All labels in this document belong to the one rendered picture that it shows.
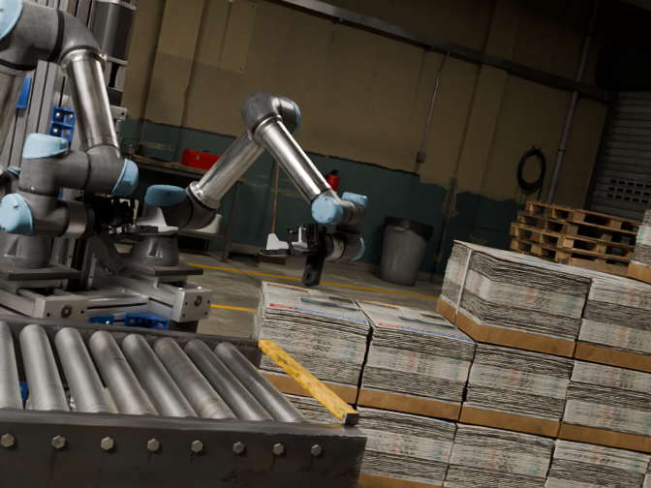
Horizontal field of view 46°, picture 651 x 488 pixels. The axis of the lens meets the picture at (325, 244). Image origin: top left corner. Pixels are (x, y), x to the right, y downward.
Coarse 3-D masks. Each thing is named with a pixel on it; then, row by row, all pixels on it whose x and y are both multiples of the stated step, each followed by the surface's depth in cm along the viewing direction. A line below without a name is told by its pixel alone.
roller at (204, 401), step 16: (160, 352) 154; (176, 352) 151; (176, 368) 144; (192, 368) 142; (176, 384) 141; (192, 384) 135; (208, 384) 135; (192, 400) 132; (208, 400) 128; (208, 416) 123; (224, 416) 121
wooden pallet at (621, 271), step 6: (558, 258) 797; (564, 258) 790; (570, 258) 786; (570, 264) 785; (576, 264) 790; (582, 264) 795; (588, 264) 799; (594, 264) 804; (600, 264) 808; (606, 264) 814; (612, 264) 818; (594, 270) 803; (600, 270) 807; (606, 270) 813; (612, 270) 817; (618, 270) 822; (624, 270) 827; (618, 276) 839; (624, 276) 844
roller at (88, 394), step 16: (64, 336) 147; (80, 336) 151; (64, 352) 140; (80, 352) 138; (64, 368) 135; (80, 368) 130; (80, 384) 123; (96, 384) 123; (80, 400) 118; (96, 400) 116
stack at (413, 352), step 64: (256, 320) 231; (320, 320) 204; (384, 320) 214; (448, 320) 235; (384, 384) 208; (448, 384) 210; (512, 384) 213; (576, 384) 215; (640, 384) 218; (384, 448) 210; (448, 448) 212; (512, 448) 214; (576, 448) 217
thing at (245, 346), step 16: (0, 320) 147; (16, 320) 149; (32, 320) 151; (48, 320) 154; (64, 320) 156; (16, 336) 149; (48, 336) 151; (144, 336) 159; (160, 336) 160; (176, 336) 162; (192, 336) 165; (208, 336) 168; (224, 336) 171; (16, 352) 149; (240, 352) 168; (256, 352) 170; (16, 368) 150; (96, 368) 156; (64, 384) 154
